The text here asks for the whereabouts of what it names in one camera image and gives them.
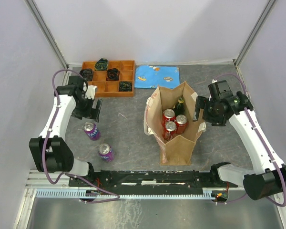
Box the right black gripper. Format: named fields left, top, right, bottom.
left=192, top=96, right=226, bottom=127

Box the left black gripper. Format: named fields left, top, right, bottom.
left=71, top=95, right=102, bottom=123

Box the green glass bottle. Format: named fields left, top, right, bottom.
left=173, top=96, right=185, bottom=117

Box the purple fanta can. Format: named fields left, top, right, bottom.
left=98, top=143, right=114, bottom=162
left=83, top=122, right=101, bottom=141

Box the red coke can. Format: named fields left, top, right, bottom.
left=162, top=109, right=175, bottom=126
left=163, top=121, right=177, bottom=141
left=175, top=114, right=188, bottom=134

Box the red coke can front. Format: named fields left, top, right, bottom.
left=163, top=121, right=177, bottom=141

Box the purple fanta can front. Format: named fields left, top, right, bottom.
left=98, top=143, right=114, bottom=162

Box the brown canvas tote bag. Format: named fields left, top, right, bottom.
left=143, top=82, right=206, bottom=166

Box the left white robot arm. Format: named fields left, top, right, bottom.
left=29, top=75, right=102, bottom=186

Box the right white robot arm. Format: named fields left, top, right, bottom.
left=193, top=80, right=286, bottom=207

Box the orange wooden divider tray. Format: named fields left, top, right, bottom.
left=82, top=60, right=135, bottom=98

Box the dark rolled sock right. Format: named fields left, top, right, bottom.
left=119, top=81, right=132, bottom=92

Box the dark rolled sock middle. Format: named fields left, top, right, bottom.
left=106, top=68, right=120, bottom=81

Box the dark rolled sock top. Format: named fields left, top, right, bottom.
left=94, top=58, right=109, bottom=71

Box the blue patterned cloth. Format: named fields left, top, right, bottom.
left=134, top=65, right=180, bottom=89

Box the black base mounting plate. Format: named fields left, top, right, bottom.
left=69, top=169, right=239, bottom=195

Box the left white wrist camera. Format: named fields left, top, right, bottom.
left=85, top=85, right=97, bottom=99

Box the light blue cable duct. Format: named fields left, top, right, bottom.
left=35, top=188, right=226, bottom=200

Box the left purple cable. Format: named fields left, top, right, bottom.
left=42, top=69, right=121, bottom=205

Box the left aluminium corner post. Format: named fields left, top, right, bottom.
left=24, top=0, right=69, bottom=68

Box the aluminium corner post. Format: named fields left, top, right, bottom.
left=24, top=0, right=69, bottom=68
left=234, top=0, right=277, bottom=67

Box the right aluminium corner post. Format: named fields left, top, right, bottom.
left=234, top=0, right=277, bottom=67

